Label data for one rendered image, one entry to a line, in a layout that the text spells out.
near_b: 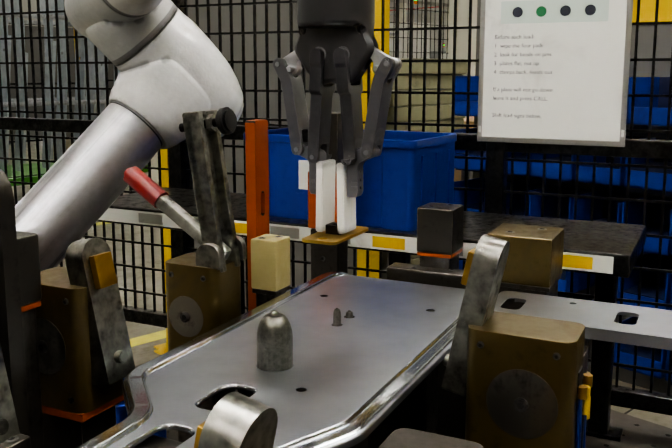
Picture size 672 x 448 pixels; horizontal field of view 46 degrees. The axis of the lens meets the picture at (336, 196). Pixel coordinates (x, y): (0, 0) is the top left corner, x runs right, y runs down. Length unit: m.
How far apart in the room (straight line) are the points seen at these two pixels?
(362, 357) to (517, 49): 0.68
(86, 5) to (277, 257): 0.49
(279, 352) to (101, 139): 0.59
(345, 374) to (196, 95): 0.64
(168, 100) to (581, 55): 0.62
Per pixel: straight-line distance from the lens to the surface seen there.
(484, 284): 0.68
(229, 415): 0.38
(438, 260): 1.06
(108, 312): 0.75
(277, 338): 0.70
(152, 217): 1.35
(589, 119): 1.27
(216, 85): 1.24
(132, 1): 1.14
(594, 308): 0.92
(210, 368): 0.72
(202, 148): 0.85
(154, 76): 1.21
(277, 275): 0.92
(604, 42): 1.26
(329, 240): 0.77
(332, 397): 0.65
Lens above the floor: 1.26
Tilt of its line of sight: 9 degrees down
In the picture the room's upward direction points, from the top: straight up
